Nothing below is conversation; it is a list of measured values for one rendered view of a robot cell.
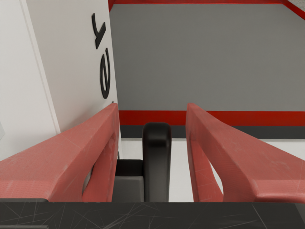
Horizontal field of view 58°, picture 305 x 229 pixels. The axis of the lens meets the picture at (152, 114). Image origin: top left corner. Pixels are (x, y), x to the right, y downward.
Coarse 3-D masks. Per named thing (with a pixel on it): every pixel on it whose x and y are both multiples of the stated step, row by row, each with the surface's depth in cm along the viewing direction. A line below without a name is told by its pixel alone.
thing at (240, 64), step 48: (144, 0) 84; (192, 0) 84; (240, 0) 84; (144, 48) 55; (192, 48) 55; (240, 48) 55; (288, 48) 55; (144, 96) 41; (192, 96) 41; (240, 96) 41; (288, 96) 41; (288, 144) 31
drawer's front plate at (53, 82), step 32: (0, 0) 6; (32, 0) 7; (64, 0) 9; (96, 0) 13; (0, 32) 7; (32, 32) 7; (64, 32) 9; (0, 64) 7; (32, 64) 7; (64, 64) 9; (96, 64) 14; (0, 96) 8; (32, 96) 8; (64, 96) 9; (96, 96) 14; (32, 128) 8; (64, 128) 9
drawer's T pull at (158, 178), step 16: (144, 128) 11; (160, 128) 11; (144, 144) 11; (160, 144) 11; (128, 160) 13; (144, 160) 12; (160, 160) 11; (128, 176) 12; (144, 176) 12; (160, 176) 12; (128, 192) 13; (144, 192) 13; (160, 192) 13
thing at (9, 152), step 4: (4, 136) 21; (0, 140) 21; (4, 140) 21; (0, 144) 21; (4, 144) 21; (8, 144) 21; (0, 148) 22; (4, 148) 22; (8, 148) 22; (0, 152) 22; (4, 152) 22; (8, 152) 22; (12, 152) 22; (0, 156) 22; (4, 156) 22; (8, 156) 22; (0, 160) 22
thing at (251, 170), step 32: (192, 128) 11; (224, 128) 9; (192, 160) 11; (224, 160) 7; (256, 160) 6; (288, 160) 6; (192, 192) 12; (224, 192) 7; (256, 192) 5; (288, 192) 5
